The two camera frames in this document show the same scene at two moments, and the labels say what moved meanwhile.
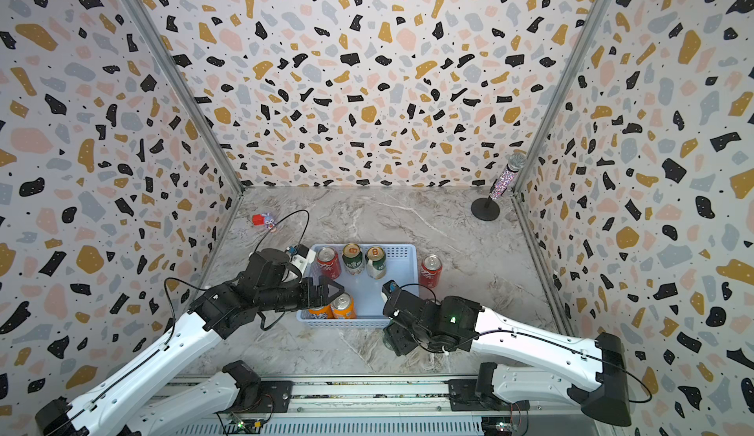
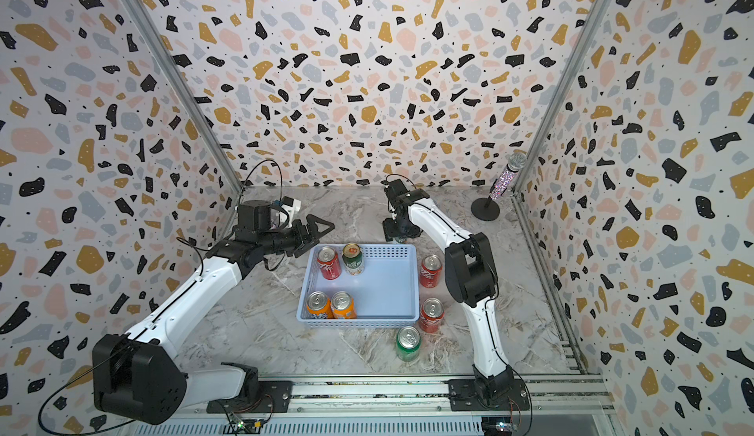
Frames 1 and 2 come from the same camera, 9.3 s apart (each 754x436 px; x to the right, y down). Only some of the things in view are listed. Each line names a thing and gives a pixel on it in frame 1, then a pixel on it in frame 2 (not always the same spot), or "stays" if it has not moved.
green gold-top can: [352, 258] stays
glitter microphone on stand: [488, 208] stays
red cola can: [431, 271] stays
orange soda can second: [344, 307] stays
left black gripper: [322, 298] to [304, 240]
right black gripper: [393, 340] to [389, 234]
